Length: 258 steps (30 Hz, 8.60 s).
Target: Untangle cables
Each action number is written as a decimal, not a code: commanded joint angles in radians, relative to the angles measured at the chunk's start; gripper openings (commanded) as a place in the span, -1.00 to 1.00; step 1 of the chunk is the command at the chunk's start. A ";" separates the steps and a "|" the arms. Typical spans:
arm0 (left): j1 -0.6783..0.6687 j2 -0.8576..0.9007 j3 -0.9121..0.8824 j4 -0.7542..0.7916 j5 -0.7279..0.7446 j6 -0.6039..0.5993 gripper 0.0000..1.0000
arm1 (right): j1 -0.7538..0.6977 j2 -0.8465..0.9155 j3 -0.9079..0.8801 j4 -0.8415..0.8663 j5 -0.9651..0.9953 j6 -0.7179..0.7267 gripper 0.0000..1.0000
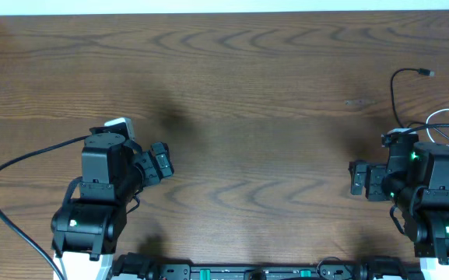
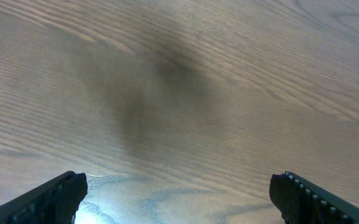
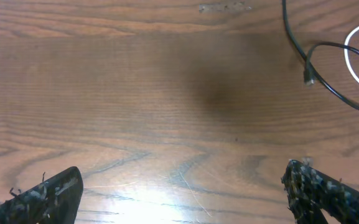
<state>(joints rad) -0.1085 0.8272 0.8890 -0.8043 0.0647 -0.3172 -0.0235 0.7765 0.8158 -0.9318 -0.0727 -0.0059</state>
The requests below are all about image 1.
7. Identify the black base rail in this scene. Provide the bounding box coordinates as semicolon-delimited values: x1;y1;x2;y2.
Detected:
110;252;423;280

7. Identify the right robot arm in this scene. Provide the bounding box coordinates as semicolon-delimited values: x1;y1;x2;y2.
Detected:
349;129;449;280

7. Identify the black USB-A cable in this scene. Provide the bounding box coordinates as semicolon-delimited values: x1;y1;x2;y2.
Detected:
389;68;436;131

